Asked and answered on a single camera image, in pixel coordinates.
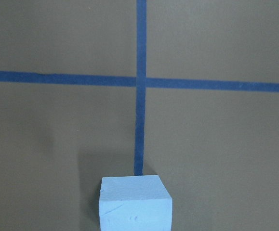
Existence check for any light blue foam block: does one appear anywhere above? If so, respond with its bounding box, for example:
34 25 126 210
99 175 173 231

